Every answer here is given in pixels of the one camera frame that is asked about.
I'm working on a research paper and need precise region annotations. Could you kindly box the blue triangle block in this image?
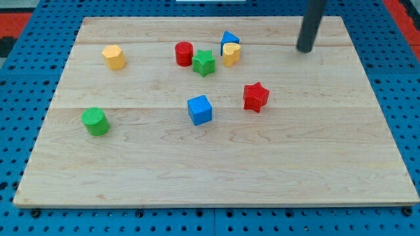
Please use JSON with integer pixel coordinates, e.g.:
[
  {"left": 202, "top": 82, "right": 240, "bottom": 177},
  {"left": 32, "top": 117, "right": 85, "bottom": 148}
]
[{"left": 220, "top": 31, "right": 240, "bottom": 56}]

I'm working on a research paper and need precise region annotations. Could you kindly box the light wooden board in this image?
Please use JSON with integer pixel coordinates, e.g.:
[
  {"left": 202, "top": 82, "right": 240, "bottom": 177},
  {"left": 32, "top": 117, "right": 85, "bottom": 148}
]
[{"left": 14, "top": 16, "right": 419, "bottom": 208}]

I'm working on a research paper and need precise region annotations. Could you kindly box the blue cube block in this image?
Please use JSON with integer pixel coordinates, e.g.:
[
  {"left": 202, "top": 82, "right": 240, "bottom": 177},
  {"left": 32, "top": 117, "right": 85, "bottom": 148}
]
[{"left": 187, "top": 95, "right": 213, "bottom": 126}]

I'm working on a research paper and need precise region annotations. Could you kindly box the red star block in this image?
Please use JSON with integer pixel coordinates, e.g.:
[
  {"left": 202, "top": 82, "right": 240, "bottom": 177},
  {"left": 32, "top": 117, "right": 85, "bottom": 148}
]
[{"left": 243, "top": 82, "right": 270, "bottom": 113}]

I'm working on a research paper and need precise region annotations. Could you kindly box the green star block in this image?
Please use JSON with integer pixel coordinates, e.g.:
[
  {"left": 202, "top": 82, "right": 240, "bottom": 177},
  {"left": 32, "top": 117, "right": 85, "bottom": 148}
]
[{"left": 192, "top": 50, "right": 216, "bottom": 77}]

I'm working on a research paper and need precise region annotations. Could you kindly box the yellow heart block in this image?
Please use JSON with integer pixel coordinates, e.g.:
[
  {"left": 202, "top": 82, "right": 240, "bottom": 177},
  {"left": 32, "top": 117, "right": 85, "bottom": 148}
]
[{"left": 222, "top": 43, "right": 242, "bottom": 68}]

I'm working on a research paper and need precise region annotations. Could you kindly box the red cylinder block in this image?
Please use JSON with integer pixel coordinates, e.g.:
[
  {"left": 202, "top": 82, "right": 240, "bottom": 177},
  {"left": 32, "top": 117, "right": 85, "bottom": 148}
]
[{"left": 175, "top": 41, "right": 194, "bottom": 67}]

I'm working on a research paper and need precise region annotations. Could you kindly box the green cylinder block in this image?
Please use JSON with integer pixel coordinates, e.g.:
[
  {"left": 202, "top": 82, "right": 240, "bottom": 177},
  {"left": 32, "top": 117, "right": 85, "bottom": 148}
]
[{"left": 81, "top": 107, "right": 110, "bottom": 136}]

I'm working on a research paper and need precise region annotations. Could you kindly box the yellow hexagon block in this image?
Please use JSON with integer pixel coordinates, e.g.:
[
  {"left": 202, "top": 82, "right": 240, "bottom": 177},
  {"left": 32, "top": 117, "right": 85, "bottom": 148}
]
[{"left": 101, "top": 45, "right": 126, "bottom": 70}]

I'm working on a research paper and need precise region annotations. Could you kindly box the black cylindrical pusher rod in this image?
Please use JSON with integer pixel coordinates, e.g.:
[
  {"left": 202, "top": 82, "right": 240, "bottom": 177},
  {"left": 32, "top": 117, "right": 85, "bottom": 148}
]
[{"left": 296, "top": 0, "right": 327, "bottom": 53}]

